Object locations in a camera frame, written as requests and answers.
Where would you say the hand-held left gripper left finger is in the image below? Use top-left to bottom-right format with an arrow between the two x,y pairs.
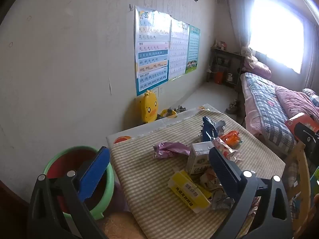
27,146 -> 111,239

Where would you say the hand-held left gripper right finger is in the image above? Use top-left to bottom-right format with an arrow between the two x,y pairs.
209,147 -> 293,239

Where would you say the printed wrapper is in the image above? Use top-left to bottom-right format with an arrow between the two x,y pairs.
197,168 -> 222,192

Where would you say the pink floral wrapper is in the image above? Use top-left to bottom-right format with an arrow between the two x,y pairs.
213,137 -> 241,163

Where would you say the white milk carton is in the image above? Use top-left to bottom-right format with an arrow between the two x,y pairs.
186,141 -> 215,176

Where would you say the silver blue foil wrapper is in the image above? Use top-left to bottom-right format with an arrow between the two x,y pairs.
211,189 -> 235,211

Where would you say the green red plastic bin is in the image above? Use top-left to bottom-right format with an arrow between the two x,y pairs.
42,146 -> 115,220

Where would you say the orange snack wrapper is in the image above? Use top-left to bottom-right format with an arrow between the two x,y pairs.
219,130 -> 243,146

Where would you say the yellow cardboard box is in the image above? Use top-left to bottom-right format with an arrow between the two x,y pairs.
167,170 -> 212,214

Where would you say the pink foil wrapper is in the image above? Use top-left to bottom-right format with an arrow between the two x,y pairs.
153,141 -> 191,159

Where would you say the orange box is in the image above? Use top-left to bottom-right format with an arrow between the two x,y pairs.
285,113 -> 319,133

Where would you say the pink blanket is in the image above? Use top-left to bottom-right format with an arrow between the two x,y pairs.
274,86 -> 319,125

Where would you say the wooden chair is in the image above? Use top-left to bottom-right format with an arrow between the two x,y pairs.
287,139 -> 314,239

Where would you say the white table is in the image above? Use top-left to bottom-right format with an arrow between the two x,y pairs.
107,104 -> 212,147

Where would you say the plaid quilt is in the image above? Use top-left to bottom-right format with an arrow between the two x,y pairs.
243,73 -> 298,152

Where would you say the striped tablecloth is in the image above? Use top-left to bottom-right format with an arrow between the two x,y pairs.
110,108 -> 286,239

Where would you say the person's left leg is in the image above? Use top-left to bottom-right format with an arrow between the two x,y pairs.
102,212 -> 147,239

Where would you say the bed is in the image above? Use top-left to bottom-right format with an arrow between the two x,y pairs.
240,72 -> 319,155

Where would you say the pair of shoes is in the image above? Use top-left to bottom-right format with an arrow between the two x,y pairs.
225,101 -> 241,115

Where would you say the yellow toy excavator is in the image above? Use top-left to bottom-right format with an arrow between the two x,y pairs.
157,106 -> 187,120

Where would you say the yellow duck toy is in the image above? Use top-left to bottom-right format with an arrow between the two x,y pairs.
136,90 -> 159,123

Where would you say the pink pillow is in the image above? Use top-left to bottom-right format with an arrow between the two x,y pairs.
243,55 -> 272,78

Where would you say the window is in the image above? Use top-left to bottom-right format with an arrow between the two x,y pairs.
249,0 -> 306,74

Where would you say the dark wooden shelf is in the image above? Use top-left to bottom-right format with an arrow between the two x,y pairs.
207,46 -> 246,87

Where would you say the sheer curtain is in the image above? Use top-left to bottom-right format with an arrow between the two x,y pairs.
224,0 -> 252,53

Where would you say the green wall poster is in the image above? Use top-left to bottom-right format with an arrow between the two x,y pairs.
185,25 -> 200,74

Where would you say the pink wall poster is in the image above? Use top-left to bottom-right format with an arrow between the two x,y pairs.
168,17 -> 190,81

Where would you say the blue wall poster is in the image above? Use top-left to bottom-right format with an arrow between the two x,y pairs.
135,6 -> 172,97

